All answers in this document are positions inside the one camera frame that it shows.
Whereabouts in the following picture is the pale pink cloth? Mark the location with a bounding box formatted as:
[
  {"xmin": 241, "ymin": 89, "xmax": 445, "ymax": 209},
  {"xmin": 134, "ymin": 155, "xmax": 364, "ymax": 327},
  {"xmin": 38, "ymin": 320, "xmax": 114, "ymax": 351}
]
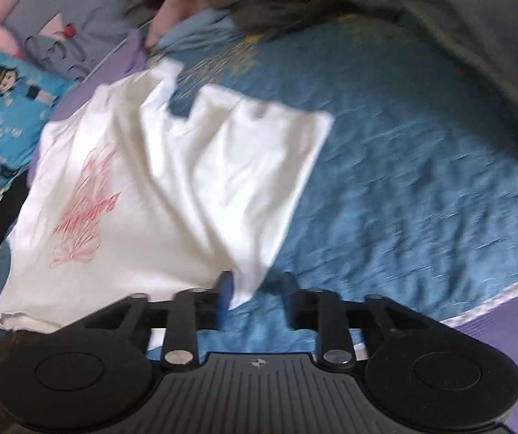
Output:
[{"xmin": 144, "ymin": 0, "xmax": 207, "ymax": 52}]

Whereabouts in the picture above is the blue cartoon print pillow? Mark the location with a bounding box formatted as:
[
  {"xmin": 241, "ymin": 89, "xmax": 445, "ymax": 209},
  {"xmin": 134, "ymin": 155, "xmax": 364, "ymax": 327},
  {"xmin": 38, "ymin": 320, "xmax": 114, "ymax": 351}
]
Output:
[{"xmin": 0, "ymin": 44, "xmax": 76, "ymax": 186}]

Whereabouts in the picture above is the purple bed sheet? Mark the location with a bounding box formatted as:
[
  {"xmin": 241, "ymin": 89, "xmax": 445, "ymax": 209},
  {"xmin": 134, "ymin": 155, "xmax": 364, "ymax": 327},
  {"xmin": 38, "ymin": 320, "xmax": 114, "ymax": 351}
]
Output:
[{"xmin": 440, "ymin": 276, "xmax": 518, "ymax": 434}]

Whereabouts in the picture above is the white t-shirt with red print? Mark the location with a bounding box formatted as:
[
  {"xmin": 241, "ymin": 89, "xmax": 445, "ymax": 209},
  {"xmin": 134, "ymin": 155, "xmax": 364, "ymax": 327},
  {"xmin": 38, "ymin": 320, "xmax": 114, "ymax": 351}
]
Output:
[{"xmin": 0, "ymin": 56, "xmax": 335, "ymax": 333}]

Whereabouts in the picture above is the dark olive cloth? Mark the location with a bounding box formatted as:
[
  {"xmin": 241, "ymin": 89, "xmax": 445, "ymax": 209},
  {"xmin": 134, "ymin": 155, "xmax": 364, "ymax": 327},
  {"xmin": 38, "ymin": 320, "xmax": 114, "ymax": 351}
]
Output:
[{"xmin": 209, "ymin": 0, "xmax": 404, "ymax": 41}]

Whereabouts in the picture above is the grey blanket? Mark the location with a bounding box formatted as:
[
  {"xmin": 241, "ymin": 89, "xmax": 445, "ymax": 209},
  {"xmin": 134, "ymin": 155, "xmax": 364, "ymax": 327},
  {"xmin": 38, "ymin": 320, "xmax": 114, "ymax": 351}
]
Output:
[{"xmin": 340, "ymin": 0, "xmax": 518, "ymax": 123}]

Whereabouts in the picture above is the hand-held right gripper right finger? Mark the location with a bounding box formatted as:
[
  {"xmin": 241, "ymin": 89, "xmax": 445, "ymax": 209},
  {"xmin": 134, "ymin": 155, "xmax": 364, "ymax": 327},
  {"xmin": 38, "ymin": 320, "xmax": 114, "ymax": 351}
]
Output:
[{"xmin": 281, "ymin": 272, "xmax": 449, "ymax": 367}]

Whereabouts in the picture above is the blue quilted bedspread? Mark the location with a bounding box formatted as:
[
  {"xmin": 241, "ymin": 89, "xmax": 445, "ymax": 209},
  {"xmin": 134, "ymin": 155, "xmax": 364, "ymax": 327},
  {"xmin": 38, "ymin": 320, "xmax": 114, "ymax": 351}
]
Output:
[{"xmin": 0, "ymin": 9, "xmax": 518, "ymax": 362}]

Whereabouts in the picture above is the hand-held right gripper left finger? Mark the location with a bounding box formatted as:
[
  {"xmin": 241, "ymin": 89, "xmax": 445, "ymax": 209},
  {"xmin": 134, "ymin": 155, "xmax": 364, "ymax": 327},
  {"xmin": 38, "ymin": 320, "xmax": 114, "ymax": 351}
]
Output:
[{"xmin": 67, "ymin": 272, "xmax": 235, "ymax": 371}]

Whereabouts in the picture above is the purple folded cloth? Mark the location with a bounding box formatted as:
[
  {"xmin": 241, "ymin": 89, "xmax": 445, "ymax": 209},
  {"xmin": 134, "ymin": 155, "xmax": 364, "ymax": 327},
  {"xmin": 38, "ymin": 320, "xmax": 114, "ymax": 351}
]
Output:
[{"xmin": 28, "ymin": 27, "xmax": 151, "ymax": 173}]

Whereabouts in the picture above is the grey garment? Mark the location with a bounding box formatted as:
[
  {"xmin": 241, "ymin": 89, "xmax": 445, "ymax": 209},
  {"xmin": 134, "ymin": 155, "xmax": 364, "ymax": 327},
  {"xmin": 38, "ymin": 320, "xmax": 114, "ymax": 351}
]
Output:
[{"xmin": 3, "ymin": 0, "xmax": 169, "ymax": 82}]

